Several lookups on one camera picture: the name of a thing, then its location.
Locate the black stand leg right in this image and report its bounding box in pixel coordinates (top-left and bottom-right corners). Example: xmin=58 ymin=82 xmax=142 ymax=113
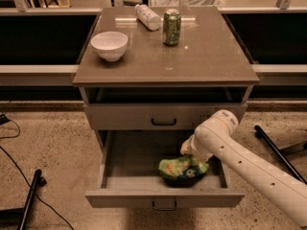
xmin=254 ymin=125 xmax=307 ymax=184

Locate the black stand leg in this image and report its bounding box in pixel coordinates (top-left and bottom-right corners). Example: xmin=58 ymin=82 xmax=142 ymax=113
xmin=0 ymin=170 xmax=46 ymax=230
xmin=254 ymin=125 xmax=307 ymax=184

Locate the open grey lower drawer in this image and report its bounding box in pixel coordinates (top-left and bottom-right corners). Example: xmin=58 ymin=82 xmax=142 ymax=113
xmin=85 ymin=130 xmax=245 ymax=211

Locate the black floor cable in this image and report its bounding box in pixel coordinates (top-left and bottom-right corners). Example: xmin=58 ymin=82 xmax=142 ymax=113
xmin=0 ymin=112 xmax=75 ymax=230

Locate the closed grey upper drawer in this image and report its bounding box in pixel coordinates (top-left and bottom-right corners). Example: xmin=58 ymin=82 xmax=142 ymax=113
xmin=84 ymin=103 xmax=247 ymax=130

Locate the metal window railing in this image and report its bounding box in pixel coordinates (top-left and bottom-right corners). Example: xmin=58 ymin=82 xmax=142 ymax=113
xmin=0 ymin=0 xmax=307 ymax=86

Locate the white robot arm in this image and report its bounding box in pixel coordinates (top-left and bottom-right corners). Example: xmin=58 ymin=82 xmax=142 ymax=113
xmin=180 ymin=109 xmax=307 ymax=230

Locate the white ceramic bowl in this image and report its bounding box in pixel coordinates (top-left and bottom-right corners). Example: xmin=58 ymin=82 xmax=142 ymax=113
xmin=90 ymin=32 xmax=129 ymax=61

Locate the grey drawer cabinet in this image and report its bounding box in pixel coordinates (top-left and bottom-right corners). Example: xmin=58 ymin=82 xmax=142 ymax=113
xmin=72 ymin=5 xmax=260 ymax=155

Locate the clear plastic water bottle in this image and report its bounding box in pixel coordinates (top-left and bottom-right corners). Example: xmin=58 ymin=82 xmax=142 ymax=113
xmin=135 ymin=5 xmax=160 ymax=31

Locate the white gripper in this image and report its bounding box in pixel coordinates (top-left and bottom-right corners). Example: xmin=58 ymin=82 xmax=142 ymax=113
xmin=180 ymin=135 xmax=213 ymax=162

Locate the green rice chip bag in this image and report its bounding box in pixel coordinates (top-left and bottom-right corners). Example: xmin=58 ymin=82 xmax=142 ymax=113
xmin=158 ymin=155 xmax=209 ymax=186

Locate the black stand leg left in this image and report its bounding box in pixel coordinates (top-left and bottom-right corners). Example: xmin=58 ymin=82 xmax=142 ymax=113
xmin=0 ymin=170 xmax=46 ymax=230

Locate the green soda can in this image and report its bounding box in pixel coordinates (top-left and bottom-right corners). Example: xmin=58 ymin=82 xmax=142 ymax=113
xmin=163 ymin=9 xmax=181 ymax=46

